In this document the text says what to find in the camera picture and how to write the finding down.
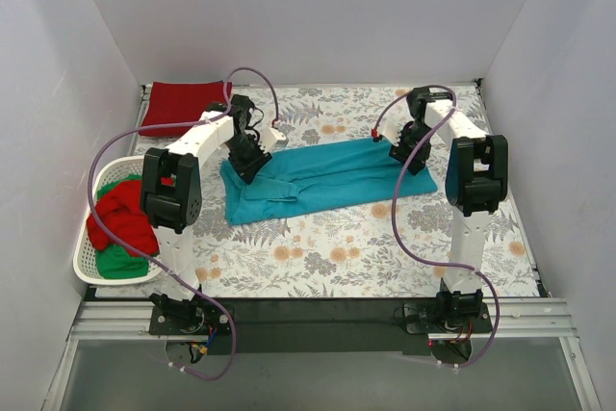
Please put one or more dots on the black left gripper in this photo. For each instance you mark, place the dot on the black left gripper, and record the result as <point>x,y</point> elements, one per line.
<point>249,163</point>

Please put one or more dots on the folded red t shirt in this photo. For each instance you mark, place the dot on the folded red t shirt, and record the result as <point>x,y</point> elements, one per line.
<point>175,103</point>

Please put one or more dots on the aluminium frame rail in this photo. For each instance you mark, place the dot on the aluminium frame rail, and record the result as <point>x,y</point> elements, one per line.
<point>323,354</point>

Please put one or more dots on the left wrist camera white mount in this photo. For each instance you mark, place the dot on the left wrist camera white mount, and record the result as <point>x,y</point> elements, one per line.
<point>271,138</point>

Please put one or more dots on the white plastic laundry basket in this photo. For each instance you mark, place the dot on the white plastic laundry basket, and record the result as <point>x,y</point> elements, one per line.
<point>84,256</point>

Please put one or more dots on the teal t shirt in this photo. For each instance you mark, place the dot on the teal t shirt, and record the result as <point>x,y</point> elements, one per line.
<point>311,179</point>

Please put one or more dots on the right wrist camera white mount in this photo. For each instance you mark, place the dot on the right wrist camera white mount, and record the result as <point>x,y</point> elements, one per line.
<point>388,129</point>

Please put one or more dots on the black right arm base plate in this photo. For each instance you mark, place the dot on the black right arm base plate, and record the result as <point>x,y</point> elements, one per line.
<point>433,316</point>

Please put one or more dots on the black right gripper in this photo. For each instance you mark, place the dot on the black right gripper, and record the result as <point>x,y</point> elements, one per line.
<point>409,156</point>

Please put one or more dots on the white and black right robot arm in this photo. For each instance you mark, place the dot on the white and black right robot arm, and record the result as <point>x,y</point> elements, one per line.
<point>476,184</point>

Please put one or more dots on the crumpled green t shirt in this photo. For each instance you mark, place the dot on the crumpled green t shirt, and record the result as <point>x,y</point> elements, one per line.
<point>115,266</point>

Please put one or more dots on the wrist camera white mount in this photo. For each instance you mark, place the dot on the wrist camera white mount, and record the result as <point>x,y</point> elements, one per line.
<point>271,138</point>
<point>388,129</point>

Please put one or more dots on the crumpled red t shirt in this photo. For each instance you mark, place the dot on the crumpled red t shirt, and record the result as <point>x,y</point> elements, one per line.
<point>118,206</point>

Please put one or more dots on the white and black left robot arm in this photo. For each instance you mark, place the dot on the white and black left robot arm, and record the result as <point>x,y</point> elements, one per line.
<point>171,196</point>

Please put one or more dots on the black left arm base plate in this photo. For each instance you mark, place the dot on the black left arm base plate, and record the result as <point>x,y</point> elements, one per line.
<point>187,317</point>

